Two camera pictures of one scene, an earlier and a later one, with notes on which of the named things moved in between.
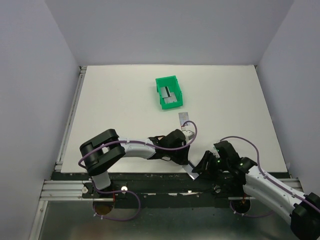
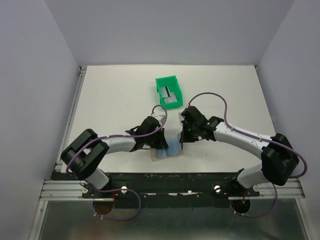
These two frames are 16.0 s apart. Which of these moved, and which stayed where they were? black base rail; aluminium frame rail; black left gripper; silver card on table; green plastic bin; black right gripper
Moved: black right gripper; black left gripper
Stayed: black base rail; aluminium frame rail; green plastic bin; silver card on table
